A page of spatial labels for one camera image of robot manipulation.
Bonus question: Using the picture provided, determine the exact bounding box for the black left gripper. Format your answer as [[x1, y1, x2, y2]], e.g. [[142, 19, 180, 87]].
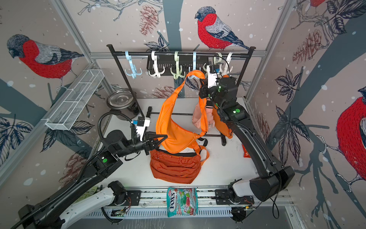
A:
[[115, 131, 167, 159]]

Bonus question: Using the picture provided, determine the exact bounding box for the pink sling bag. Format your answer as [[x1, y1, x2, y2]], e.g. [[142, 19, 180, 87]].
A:
[[192, 98, 215, 131]]

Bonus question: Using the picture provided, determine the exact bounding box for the bright orange sling bag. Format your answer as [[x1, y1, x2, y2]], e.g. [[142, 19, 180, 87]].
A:
[[213, 75, 236, 138]]

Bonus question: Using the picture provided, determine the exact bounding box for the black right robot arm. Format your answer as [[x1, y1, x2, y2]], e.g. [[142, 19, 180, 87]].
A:
[[199, 77, 295, 201]]

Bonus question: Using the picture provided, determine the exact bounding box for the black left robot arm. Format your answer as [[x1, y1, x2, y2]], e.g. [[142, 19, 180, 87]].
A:
[[12, 111, 167, 229]]

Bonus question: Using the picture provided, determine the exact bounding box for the white hook far right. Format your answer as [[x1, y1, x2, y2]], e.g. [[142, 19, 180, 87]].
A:
[[221, 52, 233, 75]]

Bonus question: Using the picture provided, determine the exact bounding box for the white hook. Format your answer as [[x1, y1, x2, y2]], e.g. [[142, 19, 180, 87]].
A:
[[148, 51, 165, 78], [221, 52, 233, 75]]

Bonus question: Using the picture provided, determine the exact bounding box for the light green hook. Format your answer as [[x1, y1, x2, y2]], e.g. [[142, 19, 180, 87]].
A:
[[170, 51, 185, 80], [203, 52, 223, 73]]

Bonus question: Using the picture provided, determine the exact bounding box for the light blue hook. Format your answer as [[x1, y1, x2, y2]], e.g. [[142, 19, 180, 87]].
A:
[[186, 52, 201, 79], [125, 51, 143, 79]]

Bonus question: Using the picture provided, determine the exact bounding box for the light green hook middle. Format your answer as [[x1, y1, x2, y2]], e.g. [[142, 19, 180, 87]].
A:
[[170, 51, 185, 80]]

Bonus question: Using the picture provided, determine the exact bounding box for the Fox's candy bag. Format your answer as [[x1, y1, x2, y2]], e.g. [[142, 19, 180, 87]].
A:
[[166, 187, 198, 218]]

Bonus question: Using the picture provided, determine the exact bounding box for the light blue hook far left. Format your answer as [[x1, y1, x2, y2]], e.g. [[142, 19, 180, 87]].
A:
[[125, 51, 143, 79]]

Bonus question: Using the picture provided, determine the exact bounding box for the dark orange backpack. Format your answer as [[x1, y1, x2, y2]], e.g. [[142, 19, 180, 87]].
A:
[[150, 149, 203, 184]]

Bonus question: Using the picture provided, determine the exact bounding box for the steel rice cooker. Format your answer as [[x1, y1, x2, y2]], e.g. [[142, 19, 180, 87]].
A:
[[107, 89, 139, 119]]

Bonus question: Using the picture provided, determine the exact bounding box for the black clothes rack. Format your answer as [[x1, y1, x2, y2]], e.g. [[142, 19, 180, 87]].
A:
[[107, 44, 255, 146]]

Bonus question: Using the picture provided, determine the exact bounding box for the red snack packet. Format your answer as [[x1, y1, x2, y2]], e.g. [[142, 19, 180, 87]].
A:
[[242, 145, 250, 158]]

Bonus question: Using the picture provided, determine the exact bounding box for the green snack packet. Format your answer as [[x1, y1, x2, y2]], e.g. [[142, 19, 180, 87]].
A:
[[75, 186, 99, 203]]

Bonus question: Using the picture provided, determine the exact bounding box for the small circuit board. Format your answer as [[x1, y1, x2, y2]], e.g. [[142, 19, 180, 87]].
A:
[[110, 208, 128, 218]]

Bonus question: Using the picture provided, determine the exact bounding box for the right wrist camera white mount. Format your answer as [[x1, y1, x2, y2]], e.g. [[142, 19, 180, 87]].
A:
[[206, 65, 218, 88]]

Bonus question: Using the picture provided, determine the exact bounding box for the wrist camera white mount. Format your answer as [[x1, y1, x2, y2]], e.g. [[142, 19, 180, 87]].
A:
[[206, 65, 218, 88], [132, 116, 151, 141]]

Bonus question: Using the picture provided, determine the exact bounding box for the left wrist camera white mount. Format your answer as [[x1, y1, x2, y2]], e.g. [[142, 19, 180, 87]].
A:
[[132, 116, 151, 141]]

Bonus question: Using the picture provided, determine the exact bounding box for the black perforated wall shelf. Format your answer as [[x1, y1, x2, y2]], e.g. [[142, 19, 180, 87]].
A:
[[146, 55, 212, 76]]

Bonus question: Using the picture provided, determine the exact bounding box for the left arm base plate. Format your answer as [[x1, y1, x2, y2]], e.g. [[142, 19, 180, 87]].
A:
[[113, 190, 142, 207]]

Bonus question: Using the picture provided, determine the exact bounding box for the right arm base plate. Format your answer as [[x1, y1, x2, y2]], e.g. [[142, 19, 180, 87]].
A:
[[212, 189, 254, 205]]

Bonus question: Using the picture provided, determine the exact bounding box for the white wire mesh basket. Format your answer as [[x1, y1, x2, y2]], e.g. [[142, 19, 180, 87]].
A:
[[45, 69, 104, 130]]

